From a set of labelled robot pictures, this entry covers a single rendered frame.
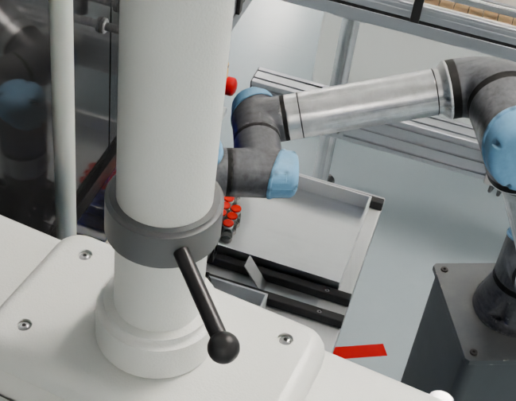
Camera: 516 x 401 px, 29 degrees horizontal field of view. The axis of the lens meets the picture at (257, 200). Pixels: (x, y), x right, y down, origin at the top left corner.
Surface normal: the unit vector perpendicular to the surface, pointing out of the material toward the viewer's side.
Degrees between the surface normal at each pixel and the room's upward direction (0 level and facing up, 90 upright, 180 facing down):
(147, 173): 90
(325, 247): 0
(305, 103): 29
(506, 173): 83
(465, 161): 90
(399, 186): 0
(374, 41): 90
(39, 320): 0
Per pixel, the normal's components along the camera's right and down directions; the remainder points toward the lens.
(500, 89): -0.41, -0.66
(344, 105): -0.07, -0.03
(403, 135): -0.30, 0.61
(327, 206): 0.11, -0.74
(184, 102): 0.28, 0.66
